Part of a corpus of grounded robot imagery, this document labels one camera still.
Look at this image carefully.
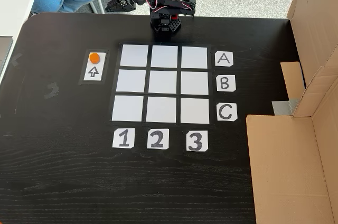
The white arrow paper sheet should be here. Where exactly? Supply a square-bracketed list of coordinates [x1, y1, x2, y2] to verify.
[83, 52, 107, 81]

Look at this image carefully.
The white nine-square grid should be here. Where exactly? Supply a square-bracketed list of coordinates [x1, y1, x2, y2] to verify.
[111, 44, 211, 125]

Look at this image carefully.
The paper sheet letter A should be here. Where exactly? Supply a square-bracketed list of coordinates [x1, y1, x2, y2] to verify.
[215, 51, 234, 67]

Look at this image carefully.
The brown cardboard box screen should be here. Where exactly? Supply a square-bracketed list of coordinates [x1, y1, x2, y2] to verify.
[245, 0, 338, 224]

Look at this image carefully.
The white chair leg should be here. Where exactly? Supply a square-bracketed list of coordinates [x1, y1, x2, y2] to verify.
[89, 0, 106, 15]

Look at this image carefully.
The paper sheet number 3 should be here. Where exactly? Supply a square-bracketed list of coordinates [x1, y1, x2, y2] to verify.
[186, 130, 209, 152]

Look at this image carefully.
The paper sheet number 2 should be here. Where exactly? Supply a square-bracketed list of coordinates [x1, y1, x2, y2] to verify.
[146, 128, 170, 150]

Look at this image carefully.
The paper sheet number 1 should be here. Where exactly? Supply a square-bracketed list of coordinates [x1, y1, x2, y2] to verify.
[112, 128, 135, 149]

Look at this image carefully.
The paper sheet letter B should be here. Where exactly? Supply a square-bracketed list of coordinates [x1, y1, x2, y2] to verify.
[216, 75, 237, 92]

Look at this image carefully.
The paper sheet letter C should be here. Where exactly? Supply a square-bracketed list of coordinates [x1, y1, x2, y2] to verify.
[216, 103, 238, 122]

